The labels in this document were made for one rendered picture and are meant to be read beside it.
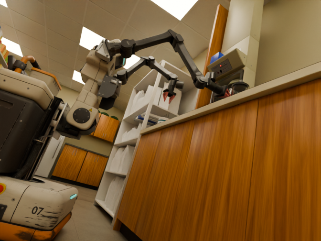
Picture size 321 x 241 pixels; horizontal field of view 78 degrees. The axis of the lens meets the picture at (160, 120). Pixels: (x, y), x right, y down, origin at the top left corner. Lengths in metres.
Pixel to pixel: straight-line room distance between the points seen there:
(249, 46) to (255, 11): 0.38
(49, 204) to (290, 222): 0.96
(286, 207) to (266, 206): 0.07
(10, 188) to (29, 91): 0.50
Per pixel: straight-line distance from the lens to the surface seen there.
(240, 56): 1.62
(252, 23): 1.92
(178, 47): 1.50
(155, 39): 1.51
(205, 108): 1.17
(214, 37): 2.14
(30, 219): 1.14
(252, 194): 0.83
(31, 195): 1.14
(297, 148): 0.79
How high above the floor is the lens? 0.41
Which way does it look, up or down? 19 degrees up
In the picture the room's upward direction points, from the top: 16 degrees clockwise
